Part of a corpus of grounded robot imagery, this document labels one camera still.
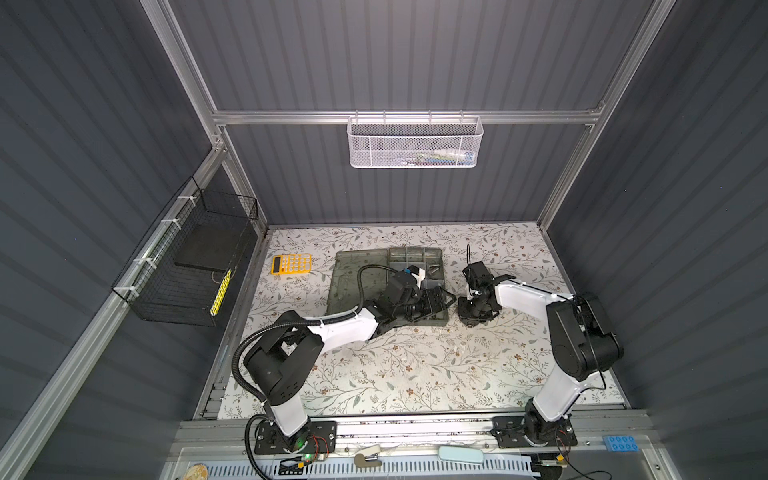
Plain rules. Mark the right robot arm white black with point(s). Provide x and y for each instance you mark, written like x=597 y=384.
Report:
x=583 y=341

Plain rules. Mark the blue lego brick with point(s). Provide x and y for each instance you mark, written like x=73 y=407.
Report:
x=620 y=443

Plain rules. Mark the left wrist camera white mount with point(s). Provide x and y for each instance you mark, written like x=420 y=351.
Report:
x=418 y=273

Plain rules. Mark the beige tape dispenser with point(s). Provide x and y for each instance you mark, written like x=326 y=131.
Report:
x=368 y=458

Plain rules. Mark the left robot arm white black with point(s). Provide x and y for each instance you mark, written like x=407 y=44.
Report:
x=273 y=363

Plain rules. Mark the clear green compartment organizer box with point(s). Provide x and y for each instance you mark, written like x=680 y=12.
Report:
x=344 y=293

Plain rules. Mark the floral patterned table mat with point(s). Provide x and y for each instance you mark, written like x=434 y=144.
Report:
x=453 y=367

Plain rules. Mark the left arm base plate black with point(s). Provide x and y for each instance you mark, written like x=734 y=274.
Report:
x=316 y=437

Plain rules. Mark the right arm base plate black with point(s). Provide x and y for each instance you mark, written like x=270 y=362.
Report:
x=528 y=430

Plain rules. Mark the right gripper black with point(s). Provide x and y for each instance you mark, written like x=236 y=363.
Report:
x=464 y=314

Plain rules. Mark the black wire mesh basket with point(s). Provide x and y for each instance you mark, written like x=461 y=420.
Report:
x=174 y=278

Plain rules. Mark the light blue oval object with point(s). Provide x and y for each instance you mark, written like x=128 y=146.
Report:
x=460 y=454

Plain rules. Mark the yellow calculator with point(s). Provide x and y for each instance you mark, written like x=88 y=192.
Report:
x=290 y=264

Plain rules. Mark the white wire mesh basket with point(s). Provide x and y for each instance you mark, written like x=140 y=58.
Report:
x=418 y=142

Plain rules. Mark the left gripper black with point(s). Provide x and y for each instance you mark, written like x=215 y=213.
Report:
x=437 y=305

